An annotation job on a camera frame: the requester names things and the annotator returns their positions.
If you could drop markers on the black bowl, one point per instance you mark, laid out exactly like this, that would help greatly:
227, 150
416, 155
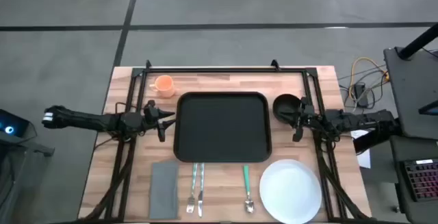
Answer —
284, 105

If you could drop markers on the grey metal stand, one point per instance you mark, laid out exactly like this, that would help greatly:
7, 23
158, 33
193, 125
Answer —
20, 145

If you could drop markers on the black device with blue edge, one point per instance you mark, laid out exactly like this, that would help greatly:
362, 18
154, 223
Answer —
431, 109

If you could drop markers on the dark grey desk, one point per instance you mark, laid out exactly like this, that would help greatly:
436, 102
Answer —
400, 148

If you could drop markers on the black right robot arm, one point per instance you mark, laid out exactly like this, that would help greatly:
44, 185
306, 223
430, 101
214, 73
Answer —
359, 119

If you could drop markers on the black computer with blue light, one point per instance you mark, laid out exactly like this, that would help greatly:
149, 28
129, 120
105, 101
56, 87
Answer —
10, 123

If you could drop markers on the white round plate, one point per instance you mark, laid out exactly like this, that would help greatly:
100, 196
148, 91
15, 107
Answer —
291, 191

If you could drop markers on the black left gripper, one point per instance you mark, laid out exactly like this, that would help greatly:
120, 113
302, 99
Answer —
152, 118

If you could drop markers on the keyboard with red backlight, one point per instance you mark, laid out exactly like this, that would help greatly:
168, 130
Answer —
422, 181

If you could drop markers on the black diagonal support bar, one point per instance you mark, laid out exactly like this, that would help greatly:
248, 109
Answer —
367, 142

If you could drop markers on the black desk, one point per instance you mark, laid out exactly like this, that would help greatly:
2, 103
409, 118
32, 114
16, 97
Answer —
410, 90

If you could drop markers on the black plastic tray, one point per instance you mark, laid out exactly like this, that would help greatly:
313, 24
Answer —
222, 128

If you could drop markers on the orange cup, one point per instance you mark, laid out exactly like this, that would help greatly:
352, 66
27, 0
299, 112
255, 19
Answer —
165, 85

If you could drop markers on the grey cloth napkin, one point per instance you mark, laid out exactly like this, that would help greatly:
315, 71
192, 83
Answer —
164, 189

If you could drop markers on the black power adapter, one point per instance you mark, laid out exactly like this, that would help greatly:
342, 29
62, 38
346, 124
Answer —
360, 92

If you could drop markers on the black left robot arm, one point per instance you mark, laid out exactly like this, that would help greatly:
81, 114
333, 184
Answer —
85, 121

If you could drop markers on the black pole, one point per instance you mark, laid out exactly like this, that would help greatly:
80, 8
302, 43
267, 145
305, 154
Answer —
419, 40

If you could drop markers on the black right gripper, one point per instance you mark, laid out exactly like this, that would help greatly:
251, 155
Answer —
306, 118

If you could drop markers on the white paper sheet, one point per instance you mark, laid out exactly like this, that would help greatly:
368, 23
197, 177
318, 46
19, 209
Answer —
365, 159

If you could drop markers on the black metal table frame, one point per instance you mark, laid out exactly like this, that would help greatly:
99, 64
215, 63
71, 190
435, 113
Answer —
222, 70

